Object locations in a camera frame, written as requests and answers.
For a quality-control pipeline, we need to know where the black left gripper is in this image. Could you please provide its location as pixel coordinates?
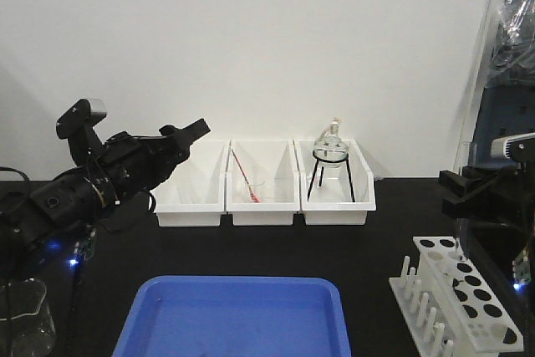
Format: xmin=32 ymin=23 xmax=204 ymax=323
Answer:
xmin=89 ymin=119 xmax=211 ymax=209

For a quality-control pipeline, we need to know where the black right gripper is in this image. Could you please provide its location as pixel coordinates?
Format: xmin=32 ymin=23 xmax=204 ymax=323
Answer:
xmin=438 ymin=162 xmax=534 ymax=227

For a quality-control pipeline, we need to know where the clear glass test tube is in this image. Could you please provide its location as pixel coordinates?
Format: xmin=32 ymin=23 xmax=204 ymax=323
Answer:
xmin=455 ymin=140 xmax=476 ymax=261

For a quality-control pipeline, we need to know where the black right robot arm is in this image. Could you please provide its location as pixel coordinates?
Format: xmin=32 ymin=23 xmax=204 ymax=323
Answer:
xmin=438 ymin=162 xmax=534 ymax=283

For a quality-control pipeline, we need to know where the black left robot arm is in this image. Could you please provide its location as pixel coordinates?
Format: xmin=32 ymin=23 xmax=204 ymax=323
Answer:
xmin=1 ymin=119 xmax=210 ymax=280

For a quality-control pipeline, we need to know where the grey pegboard drying rack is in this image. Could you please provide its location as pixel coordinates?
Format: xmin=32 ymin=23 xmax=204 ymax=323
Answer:
xmin=467 ymin=85 xmax=534 ymax=169

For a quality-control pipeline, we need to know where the white test tube rack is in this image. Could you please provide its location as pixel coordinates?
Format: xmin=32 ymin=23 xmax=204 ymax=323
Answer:
xmin=389 ymin=237 xmax=524 ymax=356

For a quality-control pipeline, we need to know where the left white storage bin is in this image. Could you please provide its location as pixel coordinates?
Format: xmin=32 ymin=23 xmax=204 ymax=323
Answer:
xmin=152 ymin=140 xmax=230 ymax=227

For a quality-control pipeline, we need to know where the white storage bin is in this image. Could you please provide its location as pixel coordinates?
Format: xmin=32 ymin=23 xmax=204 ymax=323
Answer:
xmin=226 ymin=139 xmax=300 ymax=227
xmin=293 ymin=138 xmax=376 ymax=226
xmin=152 ymin=140 xmax=230 ymax=227

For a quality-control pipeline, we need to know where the small beaker in bin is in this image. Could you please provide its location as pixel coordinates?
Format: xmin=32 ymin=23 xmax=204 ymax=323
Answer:
xmin=237 ymin=181 xmax=275 ymax=203

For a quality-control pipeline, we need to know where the middle white storage bin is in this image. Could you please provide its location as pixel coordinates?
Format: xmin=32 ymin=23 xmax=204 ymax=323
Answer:
xmin=226 ymin=139 xmax=300 ymax=227

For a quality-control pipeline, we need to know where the glass alcohol lamp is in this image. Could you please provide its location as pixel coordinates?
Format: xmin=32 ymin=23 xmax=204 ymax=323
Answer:
xmin=313 ymin=118 xmax=349 ymax=168

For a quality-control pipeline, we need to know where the clear plastic bag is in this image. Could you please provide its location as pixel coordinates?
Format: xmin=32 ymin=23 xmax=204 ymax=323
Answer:
xmin=486 ymin=0 xmax=534 ymax=88

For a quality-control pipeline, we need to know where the right white storage bin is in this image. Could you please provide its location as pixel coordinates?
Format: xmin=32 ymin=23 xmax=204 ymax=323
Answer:
xmin=293 ymin=138 xmax=376 ymax=226

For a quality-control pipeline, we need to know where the blue plastic tray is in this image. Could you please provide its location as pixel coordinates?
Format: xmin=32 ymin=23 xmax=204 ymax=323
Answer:
xmin=113 ymin=275 xmax=352 ymax=356

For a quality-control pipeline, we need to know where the clear glass beaker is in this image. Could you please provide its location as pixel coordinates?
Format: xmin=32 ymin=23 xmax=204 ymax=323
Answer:
xmin=1 ymin=278 xmax=56 ymax=356

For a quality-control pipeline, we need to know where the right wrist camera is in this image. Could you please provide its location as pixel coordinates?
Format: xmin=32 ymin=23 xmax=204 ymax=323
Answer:
xmin=490 ymin=132 xmax=534 ymax=163

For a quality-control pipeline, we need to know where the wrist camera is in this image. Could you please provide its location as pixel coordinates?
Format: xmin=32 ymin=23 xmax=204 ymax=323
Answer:
xmin=56 ymin=99 xmax=107 ymax=140
xmin=490 ymin=132 xmax=534 ymax=163

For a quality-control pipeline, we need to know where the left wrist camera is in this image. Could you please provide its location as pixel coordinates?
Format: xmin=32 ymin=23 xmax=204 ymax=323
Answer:
xmin=56 ymin=99 xmax=107 ymax=140

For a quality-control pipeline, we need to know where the black wire tripod stand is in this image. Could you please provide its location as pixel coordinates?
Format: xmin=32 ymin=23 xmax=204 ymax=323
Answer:
xmin=307 ymin=150 xmax=356 ymax=202

